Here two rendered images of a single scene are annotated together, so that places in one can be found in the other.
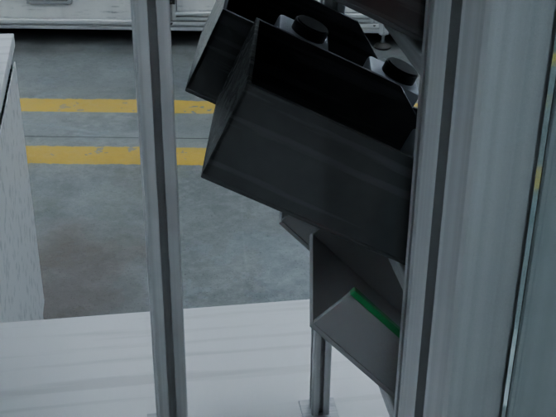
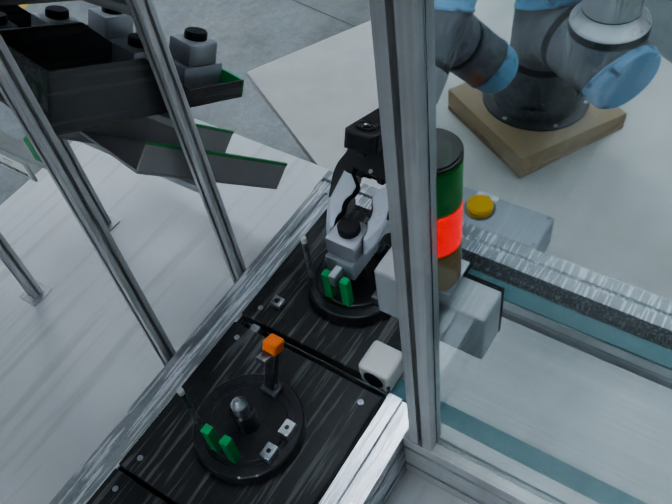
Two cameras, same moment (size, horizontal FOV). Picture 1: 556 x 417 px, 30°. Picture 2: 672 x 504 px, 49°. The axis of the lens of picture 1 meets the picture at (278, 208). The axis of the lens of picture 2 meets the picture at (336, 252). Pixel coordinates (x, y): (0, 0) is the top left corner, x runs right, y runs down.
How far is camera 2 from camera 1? 0.33 m
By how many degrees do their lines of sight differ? 37
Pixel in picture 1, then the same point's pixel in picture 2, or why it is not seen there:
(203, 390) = (34, 262)
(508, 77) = (417, 30)
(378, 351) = (172, 162)
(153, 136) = (40, 130)
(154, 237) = (66, 180)
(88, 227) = not seen: outside the picture
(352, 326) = (155, 159)
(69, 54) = not seen: outside the picture
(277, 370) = (60, 223)
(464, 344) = (418, 106)
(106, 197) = not seen: outside the picture
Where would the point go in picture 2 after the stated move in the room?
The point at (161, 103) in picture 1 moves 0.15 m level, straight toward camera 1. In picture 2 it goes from (35, 110) to (146, 162)
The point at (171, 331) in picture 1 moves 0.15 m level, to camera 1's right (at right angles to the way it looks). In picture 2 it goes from (94, 220) to (191, 144)
